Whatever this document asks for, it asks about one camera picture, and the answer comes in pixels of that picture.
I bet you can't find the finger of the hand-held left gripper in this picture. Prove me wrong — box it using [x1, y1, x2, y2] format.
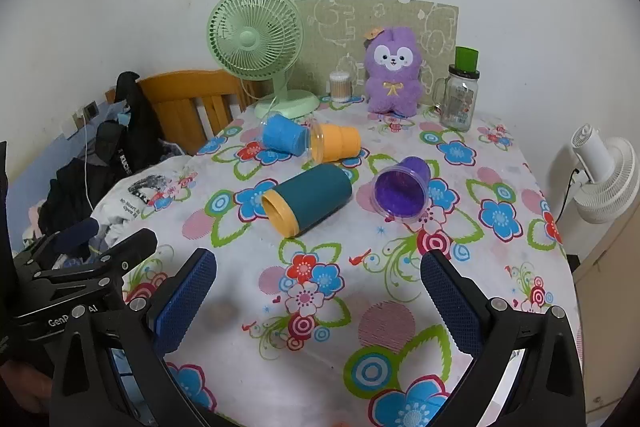
[14, 219, 97, 272]
[35, 228, 159, 280]

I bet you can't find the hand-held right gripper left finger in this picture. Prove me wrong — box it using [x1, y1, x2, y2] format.
[49, 248, 236, 427]

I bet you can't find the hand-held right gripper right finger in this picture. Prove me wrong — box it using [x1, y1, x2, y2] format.
[420, 250, 586, 427]

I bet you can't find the purple cup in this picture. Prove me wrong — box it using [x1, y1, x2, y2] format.
[373, 156, 431, 222]

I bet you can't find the teal cup with yellow rim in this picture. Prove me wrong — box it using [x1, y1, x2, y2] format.
[261, 164, 355, 238]

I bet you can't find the blue cup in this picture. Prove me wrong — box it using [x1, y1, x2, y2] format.
[260, 114, 315, 158]

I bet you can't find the orange cup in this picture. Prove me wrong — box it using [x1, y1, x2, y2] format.
[310, 122, 362, 164]

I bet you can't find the person's left hand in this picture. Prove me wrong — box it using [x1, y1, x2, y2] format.
[0, 363, 52, 414]

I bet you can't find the white printed shirt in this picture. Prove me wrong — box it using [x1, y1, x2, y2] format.
[91, 154, 195, 235]

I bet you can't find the floral tablecloth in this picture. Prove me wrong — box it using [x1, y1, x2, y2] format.
[95, 98, 584, 427]

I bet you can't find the pile of dark clothes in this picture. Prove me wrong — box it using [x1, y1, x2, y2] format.
[37, 71, 167, 235]

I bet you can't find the wooden cabinet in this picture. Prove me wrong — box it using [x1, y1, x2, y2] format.
[571, 227, 640, 424]

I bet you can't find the wooden chair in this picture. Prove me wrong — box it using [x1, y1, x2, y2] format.
[105, 69, 267, 156]

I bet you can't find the white fan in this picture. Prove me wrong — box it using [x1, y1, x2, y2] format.
[570, 123, 640, 225]

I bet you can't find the glass jar with green lid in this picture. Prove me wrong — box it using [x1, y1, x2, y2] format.
[433, 46, 481, 130]

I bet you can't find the purple plush toy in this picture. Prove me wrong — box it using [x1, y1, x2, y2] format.
[362, 26, 426, 117]

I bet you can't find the green desk fan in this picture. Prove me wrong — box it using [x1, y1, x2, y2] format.
[206, 0, 320, 120]

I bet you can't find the cotton swab container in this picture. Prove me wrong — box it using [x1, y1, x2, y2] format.
[328, 70, 354, 103]

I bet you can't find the elephant print cardboard panel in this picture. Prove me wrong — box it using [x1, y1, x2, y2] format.
[292, 0, 460, 108]

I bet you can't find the white cable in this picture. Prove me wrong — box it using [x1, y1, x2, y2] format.
[79, 107, 95, 210]

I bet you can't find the wall socket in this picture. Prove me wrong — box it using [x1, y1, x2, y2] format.
[72, 100, 99, 128]

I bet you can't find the black fan cable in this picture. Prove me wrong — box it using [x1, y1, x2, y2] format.
[554, 166, 582, 229]

